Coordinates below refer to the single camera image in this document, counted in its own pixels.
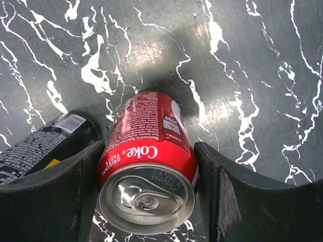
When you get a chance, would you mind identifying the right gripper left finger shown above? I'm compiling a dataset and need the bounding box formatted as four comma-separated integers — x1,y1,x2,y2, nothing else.
1,141,104,241

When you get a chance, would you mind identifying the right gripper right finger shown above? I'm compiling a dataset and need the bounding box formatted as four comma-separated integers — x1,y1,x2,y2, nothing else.
194,142,322,241

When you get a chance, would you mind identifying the black drink can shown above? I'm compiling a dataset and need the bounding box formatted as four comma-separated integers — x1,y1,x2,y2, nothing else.
1,112,100,186

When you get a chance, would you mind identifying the red Coke can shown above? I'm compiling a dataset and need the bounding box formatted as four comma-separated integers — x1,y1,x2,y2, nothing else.
97,91,199,235

